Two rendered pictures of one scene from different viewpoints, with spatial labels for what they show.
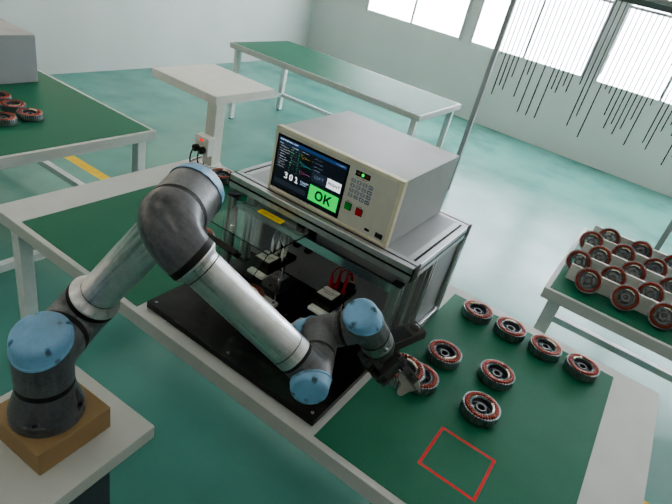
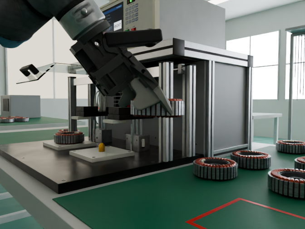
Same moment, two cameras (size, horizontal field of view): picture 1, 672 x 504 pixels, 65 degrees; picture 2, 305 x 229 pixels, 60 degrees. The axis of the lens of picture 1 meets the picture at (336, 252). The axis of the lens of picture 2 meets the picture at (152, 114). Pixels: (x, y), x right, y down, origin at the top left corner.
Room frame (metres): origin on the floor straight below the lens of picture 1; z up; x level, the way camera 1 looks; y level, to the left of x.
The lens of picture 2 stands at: (0.52, -0.43, 0.94)
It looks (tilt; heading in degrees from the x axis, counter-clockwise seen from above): 3 degrees down; 22
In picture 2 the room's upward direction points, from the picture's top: straight up
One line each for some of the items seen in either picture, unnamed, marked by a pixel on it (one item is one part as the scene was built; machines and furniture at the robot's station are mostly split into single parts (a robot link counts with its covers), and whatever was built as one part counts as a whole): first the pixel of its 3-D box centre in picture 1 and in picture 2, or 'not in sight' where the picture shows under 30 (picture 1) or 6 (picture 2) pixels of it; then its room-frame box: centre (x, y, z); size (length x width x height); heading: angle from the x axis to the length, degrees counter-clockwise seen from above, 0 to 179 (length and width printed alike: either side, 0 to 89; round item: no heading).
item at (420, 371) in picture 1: (402, 371); (157, 107); (1.03, -0.24, 0.93); 0.11 x 0.11 x 0.04
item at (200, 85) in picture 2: (329, 255); (140, 106); (1.51, 0.02, 0.92); 0.66 x 0.01 x 0.30; 63
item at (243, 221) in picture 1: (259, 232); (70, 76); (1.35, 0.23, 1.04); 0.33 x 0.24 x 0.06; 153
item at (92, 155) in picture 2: not in sight; (101, 153); (1.23, 0.03, 0.78); 0.15 x 0.15 x 0.01; 63
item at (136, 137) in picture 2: not in sight; (137, 141); (1.36, -0.04, 0.80); 0.07 x 0.05 x 0.06; 63
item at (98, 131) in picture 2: (275, 280); (102, 135); (1.47, 0.17, 0.80); 0.07 x 0.05 x 0.06; 63
